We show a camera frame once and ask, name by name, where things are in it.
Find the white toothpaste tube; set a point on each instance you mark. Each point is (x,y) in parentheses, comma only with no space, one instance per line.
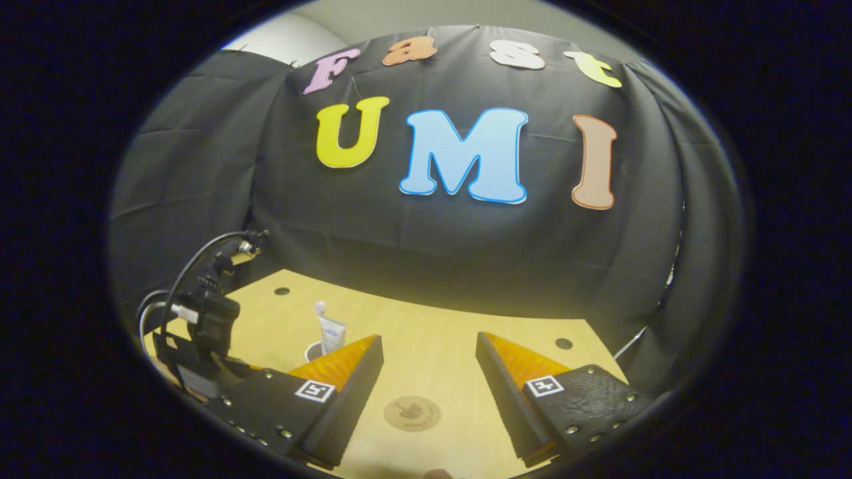
(331,336)

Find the pink toothbrush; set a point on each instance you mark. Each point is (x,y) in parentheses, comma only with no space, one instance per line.
(320,308)

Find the white cup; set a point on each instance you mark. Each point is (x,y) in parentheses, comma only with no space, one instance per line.
(307,352)

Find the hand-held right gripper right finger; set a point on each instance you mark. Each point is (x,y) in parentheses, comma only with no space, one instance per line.
(509,406)

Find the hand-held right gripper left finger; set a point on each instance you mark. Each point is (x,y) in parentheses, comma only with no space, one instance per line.
(353,406)

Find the wooden desktop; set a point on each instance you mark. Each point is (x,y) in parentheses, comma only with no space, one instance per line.
(432,359)

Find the round wooden coaster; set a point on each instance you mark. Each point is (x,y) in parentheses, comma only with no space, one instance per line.
(413,414)

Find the black backdrop cloth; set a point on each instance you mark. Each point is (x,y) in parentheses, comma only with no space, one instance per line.
(426,239)

